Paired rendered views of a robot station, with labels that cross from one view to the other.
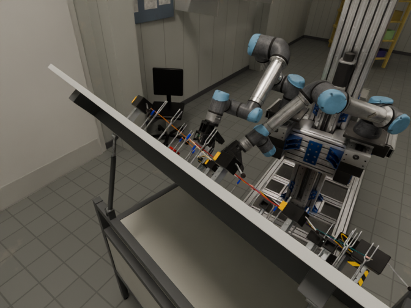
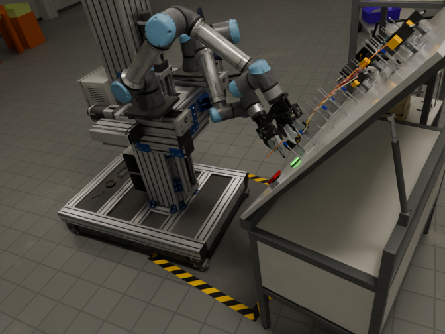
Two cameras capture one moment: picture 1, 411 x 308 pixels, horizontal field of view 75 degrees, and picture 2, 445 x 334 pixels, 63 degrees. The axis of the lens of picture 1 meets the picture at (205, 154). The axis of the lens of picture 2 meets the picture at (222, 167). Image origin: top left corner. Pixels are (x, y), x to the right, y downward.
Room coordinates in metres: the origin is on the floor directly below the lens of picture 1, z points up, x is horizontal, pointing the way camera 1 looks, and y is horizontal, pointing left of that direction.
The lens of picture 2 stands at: (1.45, 1.27, 2.01)
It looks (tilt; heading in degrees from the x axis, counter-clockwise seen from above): 36 degrees down; 268
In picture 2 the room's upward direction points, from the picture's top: 10 degrees counter-clockwise
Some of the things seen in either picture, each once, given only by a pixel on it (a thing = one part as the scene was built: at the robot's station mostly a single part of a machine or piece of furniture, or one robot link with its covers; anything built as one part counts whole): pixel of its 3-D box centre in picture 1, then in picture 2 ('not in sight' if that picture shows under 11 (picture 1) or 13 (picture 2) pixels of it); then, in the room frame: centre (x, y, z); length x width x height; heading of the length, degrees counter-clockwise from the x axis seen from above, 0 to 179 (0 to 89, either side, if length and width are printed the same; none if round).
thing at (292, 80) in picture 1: (293, 86); (142, 75); (1.70, -0.56, 1.33); 0.13 x 0.12 x 0.14; 55
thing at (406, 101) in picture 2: not in sight; (383, 104); (0.25, -0.77, 0.76); 0.30 x 0.21 x 0.20; 139
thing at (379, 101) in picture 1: (378, 108); (190, 41); (1.42, -0.98, 1.33); 0.13 x 0.12 x 0.14; 6
